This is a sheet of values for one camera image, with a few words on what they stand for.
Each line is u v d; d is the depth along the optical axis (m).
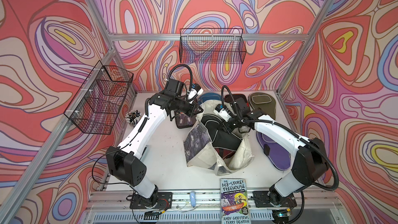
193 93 0.66
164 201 0.72
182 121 1.01
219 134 0.82
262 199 0.73
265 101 1.12
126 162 0.41
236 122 0.70
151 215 0.72
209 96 1.12
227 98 1.12
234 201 0.71
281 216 0.71
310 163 0.43
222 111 0.74
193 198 0.72
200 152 0.72
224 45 0.96
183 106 0.64
